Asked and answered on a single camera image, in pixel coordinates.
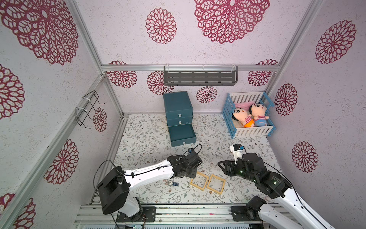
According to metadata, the large yellow wooden brooch box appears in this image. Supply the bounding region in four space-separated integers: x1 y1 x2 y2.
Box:
190 172 209 191

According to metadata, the teal three-drawer cabinet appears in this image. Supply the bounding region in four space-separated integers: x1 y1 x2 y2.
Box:
163 91 196 147

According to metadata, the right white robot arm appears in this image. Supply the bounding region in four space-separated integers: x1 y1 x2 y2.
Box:
217 152 333 229

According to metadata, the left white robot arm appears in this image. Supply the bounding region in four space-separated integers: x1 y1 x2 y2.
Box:
95 148 203 222

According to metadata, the orange dressed plush doll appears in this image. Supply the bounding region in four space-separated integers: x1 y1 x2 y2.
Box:
232 108 254 127

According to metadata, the blue dressed plush doll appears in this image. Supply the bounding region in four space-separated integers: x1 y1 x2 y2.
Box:
249 103 269 127

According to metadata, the blue white toy crib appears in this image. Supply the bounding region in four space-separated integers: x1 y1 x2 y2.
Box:
223 92 276 139

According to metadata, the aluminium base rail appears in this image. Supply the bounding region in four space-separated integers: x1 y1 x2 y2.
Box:
74 187 315 229

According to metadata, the grey wall shelf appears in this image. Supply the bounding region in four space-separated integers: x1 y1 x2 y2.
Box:
163 66 238 86

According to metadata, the black wire wall rack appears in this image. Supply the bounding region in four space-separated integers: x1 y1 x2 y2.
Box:
75 90 105 129

